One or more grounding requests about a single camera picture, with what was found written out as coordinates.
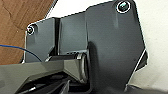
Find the thin blue cable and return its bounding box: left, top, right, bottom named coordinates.
left=0, top=43, right=44, bottom=63

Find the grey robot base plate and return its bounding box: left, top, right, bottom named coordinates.
left=21, top=0, right=150, bottom=94

